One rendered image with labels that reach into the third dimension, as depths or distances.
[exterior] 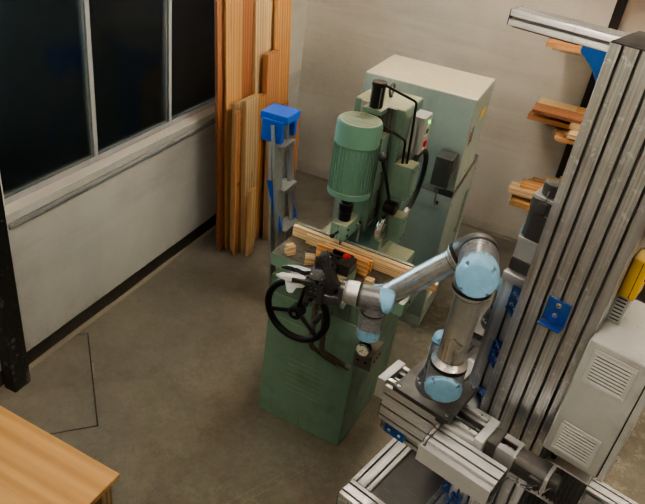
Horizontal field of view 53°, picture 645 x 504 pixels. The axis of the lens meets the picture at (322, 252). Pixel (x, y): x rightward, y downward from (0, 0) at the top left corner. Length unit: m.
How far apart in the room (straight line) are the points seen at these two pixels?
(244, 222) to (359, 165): 1.86
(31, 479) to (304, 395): 1.24
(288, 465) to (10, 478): 1.21
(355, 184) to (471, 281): 0.83
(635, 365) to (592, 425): 0.27
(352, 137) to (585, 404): 1.20
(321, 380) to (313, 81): 2.87
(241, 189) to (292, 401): 1.54
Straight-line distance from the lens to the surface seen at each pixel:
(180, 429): 3.17
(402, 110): 2.61
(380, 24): 4.90
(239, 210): 4.19
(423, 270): 2.02
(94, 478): 2.35
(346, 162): 2.46
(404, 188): 2.69
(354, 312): 2.64
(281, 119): 3.38
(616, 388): 2.13
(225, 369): 3.45
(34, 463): 2.43
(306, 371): 2.95
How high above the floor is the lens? 2.36
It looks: 32 degrees down
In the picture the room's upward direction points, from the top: 9 degrees clockwise
